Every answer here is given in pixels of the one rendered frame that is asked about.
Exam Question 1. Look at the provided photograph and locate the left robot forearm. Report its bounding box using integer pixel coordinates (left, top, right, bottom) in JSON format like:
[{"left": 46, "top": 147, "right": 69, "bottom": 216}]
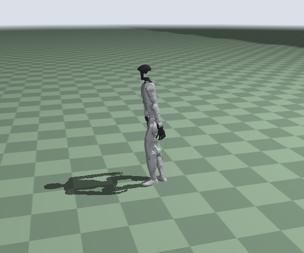
[{"left": 153, "top": 104, "right": 163, "bottom": 128}]

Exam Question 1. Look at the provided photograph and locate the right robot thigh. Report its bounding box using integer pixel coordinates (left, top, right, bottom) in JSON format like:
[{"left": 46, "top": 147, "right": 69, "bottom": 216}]
[{"left": 148, "top": 122, "right": 160, "bottom": 156}]

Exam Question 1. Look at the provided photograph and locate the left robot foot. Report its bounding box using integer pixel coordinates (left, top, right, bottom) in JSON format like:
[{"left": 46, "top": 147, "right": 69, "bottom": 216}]
[{"left": 141, "top": 178, "right": 158, "bottom": 186}]

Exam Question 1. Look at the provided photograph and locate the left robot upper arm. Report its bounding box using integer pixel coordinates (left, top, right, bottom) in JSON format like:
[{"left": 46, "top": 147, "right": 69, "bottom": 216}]
[{"left": 146, "top": 84, "right": 158, "bottom": 111}]

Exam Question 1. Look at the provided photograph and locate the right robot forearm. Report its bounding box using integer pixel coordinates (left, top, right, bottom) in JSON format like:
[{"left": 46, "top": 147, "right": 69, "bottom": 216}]
[{"left": 144, "top": 105, "right": 150, "bottom": 118}]

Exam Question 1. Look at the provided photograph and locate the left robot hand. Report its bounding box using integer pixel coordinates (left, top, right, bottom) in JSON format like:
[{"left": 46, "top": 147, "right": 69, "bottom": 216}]
[{"left": 156, "top": 124, "right": 166, "bottom": 140}]

